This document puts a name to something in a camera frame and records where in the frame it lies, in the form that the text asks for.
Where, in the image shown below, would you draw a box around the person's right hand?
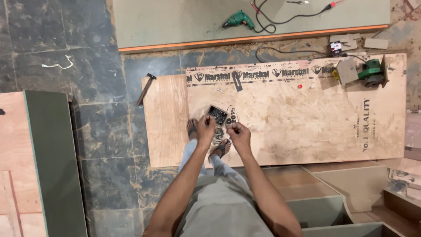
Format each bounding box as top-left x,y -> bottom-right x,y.
226,122 -> 252,149

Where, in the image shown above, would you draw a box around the person's left hand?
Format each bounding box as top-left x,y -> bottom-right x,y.
196,115 -> 216,143

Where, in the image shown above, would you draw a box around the box of dark screws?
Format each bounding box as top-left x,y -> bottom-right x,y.
206,105 -> 229,127

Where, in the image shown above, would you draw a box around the plain light plywood board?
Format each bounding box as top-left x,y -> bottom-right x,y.
141,74 -> 190,168

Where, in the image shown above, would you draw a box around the light blue jeans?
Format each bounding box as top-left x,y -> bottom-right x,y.
178,138 -> 251,186

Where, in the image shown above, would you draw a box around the large printed plywood sheet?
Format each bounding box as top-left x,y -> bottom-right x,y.
186,53 -> 407,168

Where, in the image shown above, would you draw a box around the grey shirt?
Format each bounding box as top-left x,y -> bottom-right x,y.
174,174 -> 275,237

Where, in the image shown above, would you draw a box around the grey board with orange edge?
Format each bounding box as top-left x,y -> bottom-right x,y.
112,0 -> 391,54

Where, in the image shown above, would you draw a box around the green electric drill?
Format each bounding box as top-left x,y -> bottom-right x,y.
222,10 -> 256,30

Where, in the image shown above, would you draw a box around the grey laminated wooden cabinet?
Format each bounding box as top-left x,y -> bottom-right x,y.
230,161 -> 421,237

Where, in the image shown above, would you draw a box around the small grey board piece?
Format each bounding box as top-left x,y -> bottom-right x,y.
335,57 -> 359,85

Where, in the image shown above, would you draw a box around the heap of small wood offcuts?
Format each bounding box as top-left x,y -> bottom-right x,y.
329,33 -> 362,51

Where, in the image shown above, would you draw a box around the green wood trimmer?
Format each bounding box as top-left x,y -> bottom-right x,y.
357,59 -> 386,88

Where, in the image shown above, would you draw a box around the white paper strip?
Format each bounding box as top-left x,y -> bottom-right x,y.
41,55 -> 74,70

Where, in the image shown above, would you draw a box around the green laminated board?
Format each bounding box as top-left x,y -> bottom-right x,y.
23,90 -> 89,237

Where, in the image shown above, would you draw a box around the grey rectangular wood offcut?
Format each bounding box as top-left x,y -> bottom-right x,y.
363,38 -> 389,50

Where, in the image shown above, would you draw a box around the printed plywood scrap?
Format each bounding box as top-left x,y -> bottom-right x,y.
388,168 -> 421,186

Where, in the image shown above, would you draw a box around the brown wooden plank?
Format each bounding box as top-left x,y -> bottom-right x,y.
404,110 -> 421,162

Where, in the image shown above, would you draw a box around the plywood panel with red line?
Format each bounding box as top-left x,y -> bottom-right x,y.
0,92 -> 47,237

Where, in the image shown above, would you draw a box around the wooden handled hammer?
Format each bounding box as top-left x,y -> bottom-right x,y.
136,73 -> 157,106

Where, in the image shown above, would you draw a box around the black trimmer cable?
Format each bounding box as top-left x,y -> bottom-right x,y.
255,46 -> 366,64

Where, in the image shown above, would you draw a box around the black drill cable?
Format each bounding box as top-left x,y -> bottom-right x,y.
253,0 -> 332,34

